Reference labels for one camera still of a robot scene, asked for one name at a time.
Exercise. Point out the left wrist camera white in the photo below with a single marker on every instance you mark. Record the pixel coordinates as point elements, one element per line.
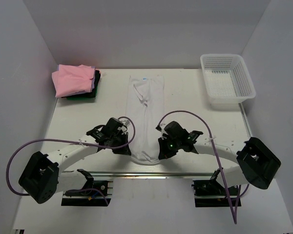
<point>126,122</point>

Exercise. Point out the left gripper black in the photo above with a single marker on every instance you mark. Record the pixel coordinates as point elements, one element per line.
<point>126,151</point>

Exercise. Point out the black folded t shirt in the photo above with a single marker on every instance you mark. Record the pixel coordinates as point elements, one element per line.
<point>97,83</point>

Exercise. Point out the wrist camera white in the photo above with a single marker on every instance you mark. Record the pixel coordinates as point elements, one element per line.
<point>126,122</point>
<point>161,129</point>

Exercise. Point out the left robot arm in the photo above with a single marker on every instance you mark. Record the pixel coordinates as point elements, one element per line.
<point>47,174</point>

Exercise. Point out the white plastic basket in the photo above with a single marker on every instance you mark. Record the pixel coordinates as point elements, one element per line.
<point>226,78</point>

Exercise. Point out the white t shirt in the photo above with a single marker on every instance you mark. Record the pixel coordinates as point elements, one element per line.
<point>145,106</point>

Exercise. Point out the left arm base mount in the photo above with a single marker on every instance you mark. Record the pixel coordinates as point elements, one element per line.
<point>96,193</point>

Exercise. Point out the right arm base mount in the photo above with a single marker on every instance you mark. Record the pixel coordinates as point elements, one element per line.
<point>209,194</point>

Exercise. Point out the green folded t shirt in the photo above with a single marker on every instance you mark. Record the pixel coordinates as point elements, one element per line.
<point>80,98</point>

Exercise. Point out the pink folded t shirt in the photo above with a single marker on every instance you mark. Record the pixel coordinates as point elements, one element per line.
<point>62,71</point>

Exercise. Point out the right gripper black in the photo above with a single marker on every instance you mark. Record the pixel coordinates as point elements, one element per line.
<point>164,152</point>

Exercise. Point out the lavender folded t shirt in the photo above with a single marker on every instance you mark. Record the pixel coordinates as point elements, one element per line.
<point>94,81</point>

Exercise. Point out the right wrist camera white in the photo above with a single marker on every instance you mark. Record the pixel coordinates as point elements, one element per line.
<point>161,129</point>

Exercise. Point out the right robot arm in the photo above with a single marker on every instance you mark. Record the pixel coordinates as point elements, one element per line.
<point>255,163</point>

